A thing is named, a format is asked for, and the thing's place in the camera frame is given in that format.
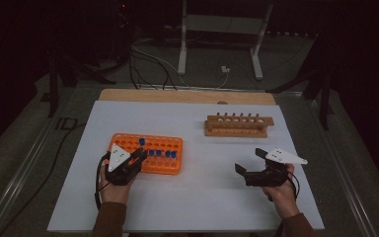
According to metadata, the white floor cable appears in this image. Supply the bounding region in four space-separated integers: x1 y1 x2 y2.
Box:
130 43 193 89

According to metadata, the white table cover sheet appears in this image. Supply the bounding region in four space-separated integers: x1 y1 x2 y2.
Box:
46 100 325 232

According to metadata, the dark equipment with red light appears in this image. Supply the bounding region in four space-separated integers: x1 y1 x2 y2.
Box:
111 0 135 68

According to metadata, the orange plastic test tube rack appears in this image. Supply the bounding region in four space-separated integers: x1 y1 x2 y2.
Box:
108 132 185 176

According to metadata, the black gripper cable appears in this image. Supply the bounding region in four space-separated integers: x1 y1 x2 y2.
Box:
94 152 112 211
287 171 301 202

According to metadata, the grey metal stand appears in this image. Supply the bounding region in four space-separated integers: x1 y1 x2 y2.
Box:
177 0 274 81

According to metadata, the black tripod stand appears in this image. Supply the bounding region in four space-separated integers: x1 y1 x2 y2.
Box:
45 53 116 119
265 33 335 131

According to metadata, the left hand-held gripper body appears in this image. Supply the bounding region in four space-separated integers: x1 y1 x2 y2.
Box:
103 143 143 187

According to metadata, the person's right hand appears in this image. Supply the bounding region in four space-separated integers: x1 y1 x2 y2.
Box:
262 163 300 220

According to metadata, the person's left hand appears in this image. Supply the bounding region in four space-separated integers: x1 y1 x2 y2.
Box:
98 165 136 205

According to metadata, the long black floor cable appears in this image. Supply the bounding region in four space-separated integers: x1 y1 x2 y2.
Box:
0 121 88 237

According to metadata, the wooden test tube rack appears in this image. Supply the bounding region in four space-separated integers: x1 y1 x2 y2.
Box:
204 113 275 139

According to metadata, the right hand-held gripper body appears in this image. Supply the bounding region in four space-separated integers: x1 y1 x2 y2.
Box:
243 146 309 189

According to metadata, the metal rail frame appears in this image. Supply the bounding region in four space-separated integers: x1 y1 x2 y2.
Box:
0 80 379 237

